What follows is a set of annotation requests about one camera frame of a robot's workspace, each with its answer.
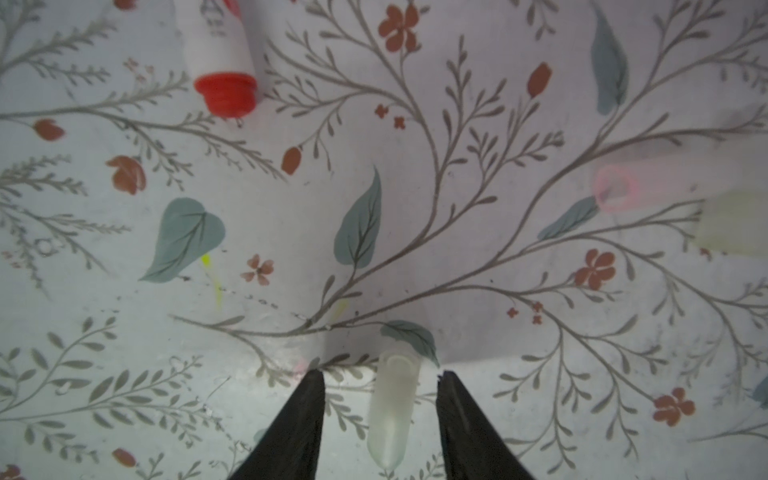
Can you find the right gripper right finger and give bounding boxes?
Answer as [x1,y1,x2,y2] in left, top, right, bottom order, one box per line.
[436,370,533,480]

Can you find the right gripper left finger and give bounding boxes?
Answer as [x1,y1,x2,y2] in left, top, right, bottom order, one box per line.
[229,369,326,480]

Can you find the clear translucent pen cap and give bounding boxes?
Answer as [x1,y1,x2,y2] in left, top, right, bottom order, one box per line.
[367,345,421,472]

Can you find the white red-tip marker pen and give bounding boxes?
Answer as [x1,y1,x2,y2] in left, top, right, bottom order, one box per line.
[173,0,258,119]

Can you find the pink translucent pen cap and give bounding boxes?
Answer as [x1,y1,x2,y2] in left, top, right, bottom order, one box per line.
[592,154,767,213]

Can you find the yellow translucent pen cap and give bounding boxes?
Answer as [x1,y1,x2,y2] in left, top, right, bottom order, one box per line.
[694,190,767,257]

